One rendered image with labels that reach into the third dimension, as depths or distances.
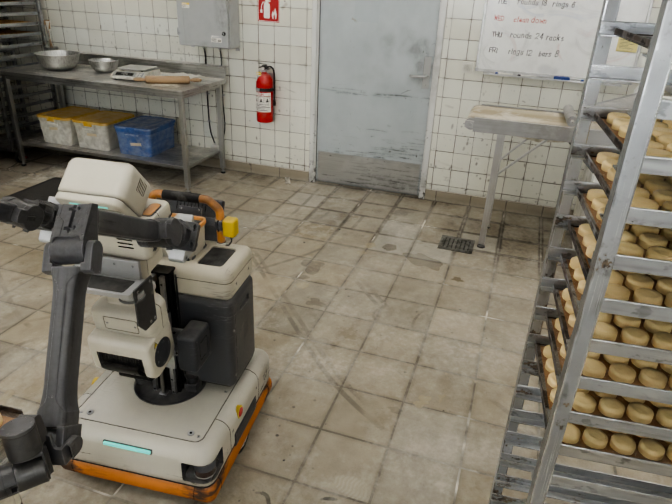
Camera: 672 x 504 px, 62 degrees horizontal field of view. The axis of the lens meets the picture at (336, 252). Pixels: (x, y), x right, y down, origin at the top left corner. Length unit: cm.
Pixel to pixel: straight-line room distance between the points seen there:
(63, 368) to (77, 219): 30
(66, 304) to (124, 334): 76
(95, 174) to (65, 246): 50
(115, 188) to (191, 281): 54
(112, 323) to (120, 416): 44
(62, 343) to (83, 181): 63
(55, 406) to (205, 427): 101
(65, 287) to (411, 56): 402
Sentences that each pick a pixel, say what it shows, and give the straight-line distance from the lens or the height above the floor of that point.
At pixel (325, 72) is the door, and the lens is 512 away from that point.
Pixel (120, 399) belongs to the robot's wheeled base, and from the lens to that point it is 236.
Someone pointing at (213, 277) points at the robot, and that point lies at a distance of 203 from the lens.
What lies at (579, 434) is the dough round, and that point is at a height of 88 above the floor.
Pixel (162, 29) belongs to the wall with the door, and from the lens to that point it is 578.
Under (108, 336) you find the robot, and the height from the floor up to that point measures 67.
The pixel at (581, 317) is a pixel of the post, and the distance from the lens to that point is 113.
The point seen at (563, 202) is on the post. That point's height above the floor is 128.
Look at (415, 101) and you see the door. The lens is 494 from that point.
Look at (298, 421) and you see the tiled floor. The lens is 258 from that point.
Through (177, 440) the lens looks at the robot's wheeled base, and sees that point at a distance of 215.
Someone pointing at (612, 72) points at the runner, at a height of 159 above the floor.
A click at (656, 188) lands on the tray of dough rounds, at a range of 125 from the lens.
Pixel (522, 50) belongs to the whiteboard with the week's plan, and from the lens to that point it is 476.
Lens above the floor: 176
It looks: 26 degrees down
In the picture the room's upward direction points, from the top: 3 degrees clockwise
